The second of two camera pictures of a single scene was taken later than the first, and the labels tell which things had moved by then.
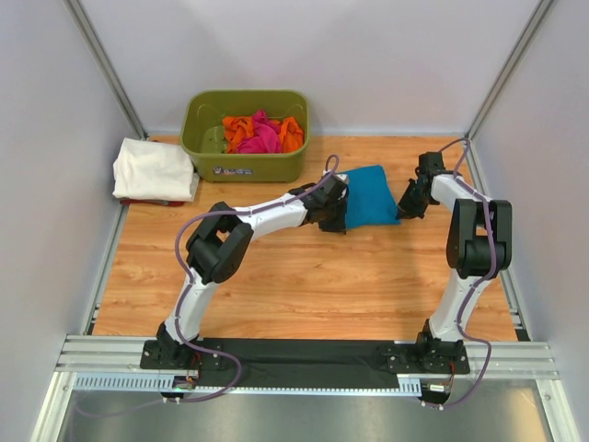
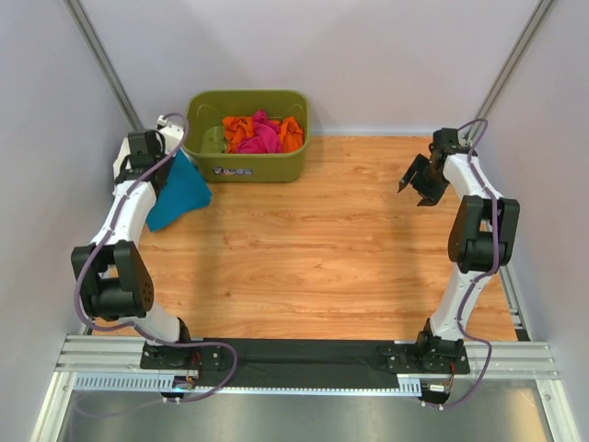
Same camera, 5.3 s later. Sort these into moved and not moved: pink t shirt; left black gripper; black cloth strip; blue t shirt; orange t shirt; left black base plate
Moved: left black gripper; blue t shirt
Not moved: black cloth strip; orange t shirt; pink t shirt; left black base plate
